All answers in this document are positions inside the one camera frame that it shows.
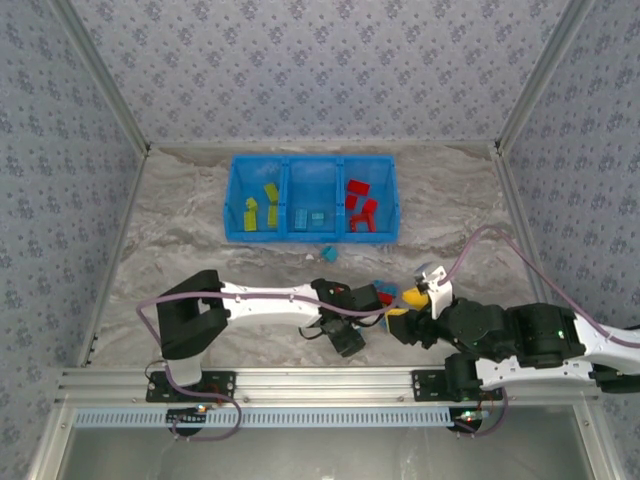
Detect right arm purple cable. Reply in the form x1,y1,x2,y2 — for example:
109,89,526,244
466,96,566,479
447,224,640,439

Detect blue three-compartment plastic bin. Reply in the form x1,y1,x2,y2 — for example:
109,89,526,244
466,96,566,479
222,153,401,245

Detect wide aluminium base rail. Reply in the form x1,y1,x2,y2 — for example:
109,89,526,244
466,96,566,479
54,364,599,404

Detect red lego window frame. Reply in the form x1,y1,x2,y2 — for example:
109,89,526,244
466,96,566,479
349,211,378,234

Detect slotted white cable duct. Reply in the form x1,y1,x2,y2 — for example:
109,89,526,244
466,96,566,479
74,405,454,429

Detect grey metal lower panel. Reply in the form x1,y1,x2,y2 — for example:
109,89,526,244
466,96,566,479
64,427,596,480

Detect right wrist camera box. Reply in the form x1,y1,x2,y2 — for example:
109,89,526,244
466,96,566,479
412,263,455,320

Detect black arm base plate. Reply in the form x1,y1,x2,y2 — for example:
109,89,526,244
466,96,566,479
410,369,504,403
145,370,237,403

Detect aluminium side rail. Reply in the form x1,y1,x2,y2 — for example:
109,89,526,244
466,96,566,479
492,144,559,309
74,147,151,369

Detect small electronics board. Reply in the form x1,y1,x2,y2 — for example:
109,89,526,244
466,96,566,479
166,405,209,431
449,407,494,434

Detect aluminium frame post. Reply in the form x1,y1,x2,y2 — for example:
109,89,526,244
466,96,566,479
493,0,599,154
48,0,152,154

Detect aluminium frame leg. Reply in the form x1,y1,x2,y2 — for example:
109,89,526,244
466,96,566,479
572,402,626,480
24,402,76,480

